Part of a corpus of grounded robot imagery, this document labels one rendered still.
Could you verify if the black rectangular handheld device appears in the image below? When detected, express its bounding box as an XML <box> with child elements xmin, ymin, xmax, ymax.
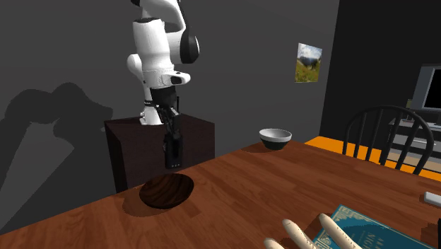
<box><xmin>162</xmin><ymin>132</ymin><xmax>184</xmax><ymax>170</ymax></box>

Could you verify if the dark brown robot stand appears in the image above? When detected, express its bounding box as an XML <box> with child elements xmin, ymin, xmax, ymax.
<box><xmin>104</xmin><ymin>112</ymin><xmax>216</xmax><ymax>194</ymax></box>

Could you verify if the dark wooden bowl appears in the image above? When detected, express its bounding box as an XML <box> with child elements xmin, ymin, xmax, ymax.
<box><xmin>139</xmin><ymin>173</ymin><xmax>195</xmax><ymax>210</ymax></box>

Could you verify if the white and black bowl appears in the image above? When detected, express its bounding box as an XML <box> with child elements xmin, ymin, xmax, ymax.
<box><xmin>258</xmin><ymin>128</ymin><xmax>293</xmax><ymax>151</ymax></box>

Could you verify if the brown wooden table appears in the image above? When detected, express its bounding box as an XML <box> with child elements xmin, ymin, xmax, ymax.
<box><xmin>0</xmin><ymin>139</ymin><xmax>441</xmax><ymax>249</ymax></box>

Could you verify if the orange rug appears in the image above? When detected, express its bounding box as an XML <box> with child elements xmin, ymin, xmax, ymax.
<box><xmin>304</xmin><ymin>135</ymin><xmax>441</xmax><ymax>183</ymax></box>

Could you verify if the beige rounded stick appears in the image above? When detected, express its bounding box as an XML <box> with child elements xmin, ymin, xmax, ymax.
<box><xmin>317</xmin><ymin>212</ymin><xmax>363</xmax><ymax>249</ymax></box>

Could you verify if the black spindle-back chair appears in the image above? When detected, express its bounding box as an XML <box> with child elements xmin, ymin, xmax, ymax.
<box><xmin>341</xmin><ymin>104</ymin><xmax>435</xmax><ymax>176</ymax></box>

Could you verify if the teal hardcover book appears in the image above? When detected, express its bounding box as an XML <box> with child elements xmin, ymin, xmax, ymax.
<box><xmin>311</xmin><ymin>204</ymin><xmax>436</xmax><ymax>249</ymax></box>

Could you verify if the grey television stand with television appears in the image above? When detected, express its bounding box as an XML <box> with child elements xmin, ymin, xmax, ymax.
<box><xmin>388</xmin><ymin>63</ymin><xmax>441</xmax><ymax>153</ymax></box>

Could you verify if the white flat object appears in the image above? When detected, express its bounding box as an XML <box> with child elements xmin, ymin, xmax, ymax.
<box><xmin>423</xmin><ymin>191</ymin><xmax>441</xmax><ymax>205</ymax></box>

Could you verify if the landscape wall picture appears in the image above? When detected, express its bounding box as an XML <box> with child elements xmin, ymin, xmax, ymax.
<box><xmin>294</xmin><ymin>42</ymin><xmax>324</xmax><ymax>84</ymax></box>

